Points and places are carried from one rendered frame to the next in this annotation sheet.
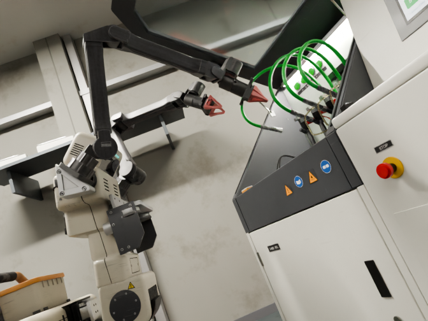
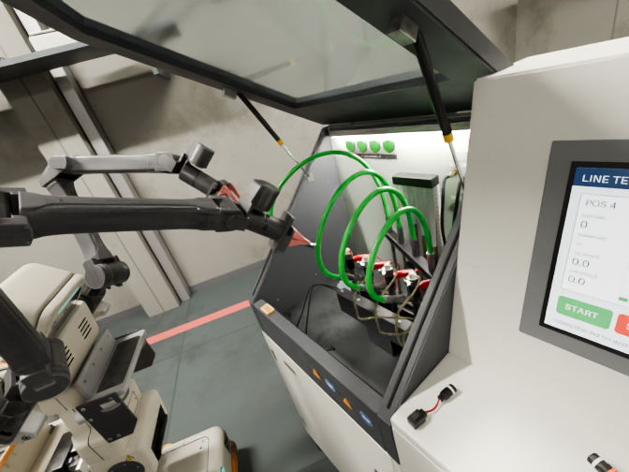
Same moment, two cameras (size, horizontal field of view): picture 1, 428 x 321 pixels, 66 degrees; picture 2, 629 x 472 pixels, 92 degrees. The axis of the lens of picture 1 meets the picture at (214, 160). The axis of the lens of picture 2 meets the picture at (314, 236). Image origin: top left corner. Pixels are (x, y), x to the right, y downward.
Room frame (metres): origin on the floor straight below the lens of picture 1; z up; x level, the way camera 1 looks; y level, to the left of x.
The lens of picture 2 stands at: (0.48, -0.27, 1.62)
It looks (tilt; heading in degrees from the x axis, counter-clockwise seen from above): 26 degrees down; 357
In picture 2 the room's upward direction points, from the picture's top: 16 degrees counter-clockwise
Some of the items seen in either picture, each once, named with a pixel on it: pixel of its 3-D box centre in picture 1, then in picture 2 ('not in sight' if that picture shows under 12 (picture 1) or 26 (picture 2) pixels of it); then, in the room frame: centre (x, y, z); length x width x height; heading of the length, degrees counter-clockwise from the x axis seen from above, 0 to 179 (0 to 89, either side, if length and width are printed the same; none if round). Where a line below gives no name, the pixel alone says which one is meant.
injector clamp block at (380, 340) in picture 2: not in sight; (387, 321); (1.19, -0.45, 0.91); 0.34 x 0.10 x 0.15; 28
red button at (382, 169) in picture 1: (387, 169); not in sight; (0.77, -0.36, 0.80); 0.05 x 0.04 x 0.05; 28
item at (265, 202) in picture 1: (284, 192); (310, 358); (1.19, -0.19, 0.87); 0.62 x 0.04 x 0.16; 28
